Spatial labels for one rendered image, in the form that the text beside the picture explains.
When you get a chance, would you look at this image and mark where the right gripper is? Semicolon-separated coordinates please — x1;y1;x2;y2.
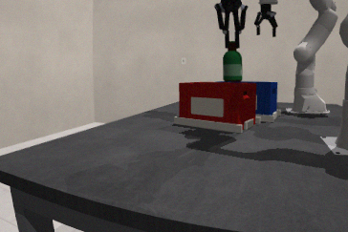
254;4;278;37

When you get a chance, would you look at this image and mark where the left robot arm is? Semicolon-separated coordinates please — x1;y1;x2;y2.
335;14;348;150

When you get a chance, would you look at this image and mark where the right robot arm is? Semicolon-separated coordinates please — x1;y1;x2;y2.
292;0;337;114

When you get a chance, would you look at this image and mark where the green bottle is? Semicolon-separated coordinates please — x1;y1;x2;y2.
223;41;243;82

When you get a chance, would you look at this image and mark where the blue plastic crate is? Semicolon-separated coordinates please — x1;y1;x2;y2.
241;81;277;116

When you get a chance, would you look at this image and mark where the red plastic crate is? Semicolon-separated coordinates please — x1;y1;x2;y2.
179;82;256;130

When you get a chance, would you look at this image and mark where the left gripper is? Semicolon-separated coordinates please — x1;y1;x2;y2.
214;0;248;49

